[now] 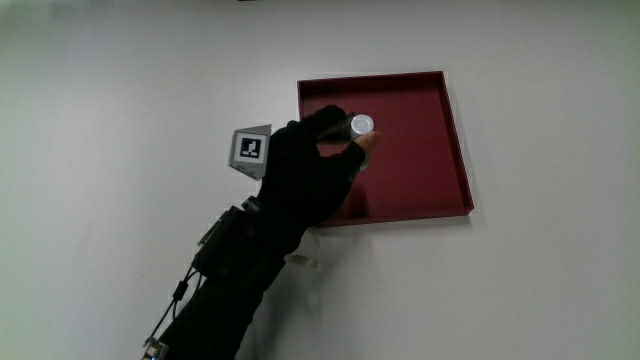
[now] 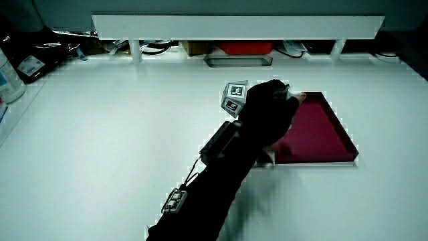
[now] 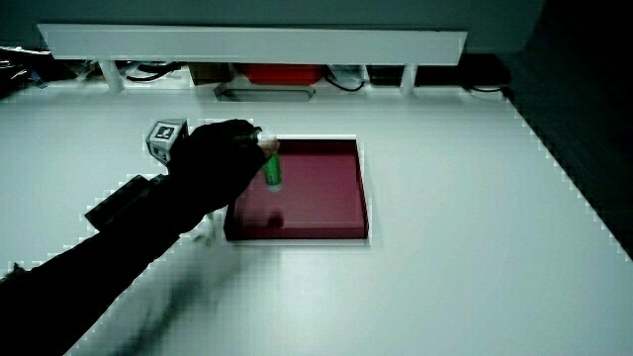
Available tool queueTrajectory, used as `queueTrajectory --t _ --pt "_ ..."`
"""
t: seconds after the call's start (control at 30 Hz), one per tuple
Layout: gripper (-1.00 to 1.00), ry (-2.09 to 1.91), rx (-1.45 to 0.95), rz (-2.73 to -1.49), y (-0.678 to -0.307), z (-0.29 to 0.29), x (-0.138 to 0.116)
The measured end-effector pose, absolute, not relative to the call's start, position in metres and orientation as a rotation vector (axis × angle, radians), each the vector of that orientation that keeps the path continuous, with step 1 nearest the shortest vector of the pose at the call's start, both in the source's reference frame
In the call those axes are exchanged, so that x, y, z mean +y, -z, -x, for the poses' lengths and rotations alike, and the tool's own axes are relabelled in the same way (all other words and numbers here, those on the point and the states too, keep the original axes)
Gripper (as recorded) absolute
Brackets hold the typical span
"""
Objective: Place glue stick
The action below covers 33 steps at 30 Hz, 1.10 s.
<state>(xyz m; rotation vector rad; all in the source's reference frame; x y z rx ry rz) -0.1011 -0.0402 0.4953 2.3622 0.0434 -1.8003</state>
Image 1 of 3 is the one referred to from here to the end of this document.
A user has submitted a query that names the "person's left forearm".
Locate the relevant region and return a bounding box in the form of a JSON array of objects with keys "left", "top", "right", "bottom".
[{"left": 158, "top": 195, "right": 307, "bottom": 360}]

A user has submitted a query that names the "white glue stick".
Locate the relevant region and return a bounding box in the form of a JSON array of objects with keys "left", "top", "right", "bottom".
[{"left": 348, "top": 113, "right": 376, "bottom": 142}]

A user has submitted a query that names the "person's left hand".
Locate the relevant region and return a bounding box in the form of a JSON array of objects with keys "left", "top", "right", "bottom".
[{"left": 228, "top": 104, "right": 382, "bottom": 237}]

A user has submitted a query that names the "black cable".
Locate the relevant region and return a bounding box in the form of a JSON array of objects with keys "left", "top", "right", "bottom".
[{"left": 143, "top": 265, "right": 203, "bottom": 348}]

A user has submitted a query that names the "red square tray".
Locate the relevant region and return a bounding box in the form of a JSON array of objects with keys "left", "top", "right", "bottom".
[{"left": 296, "top": 70, "right": 475, "bottom": 229}]

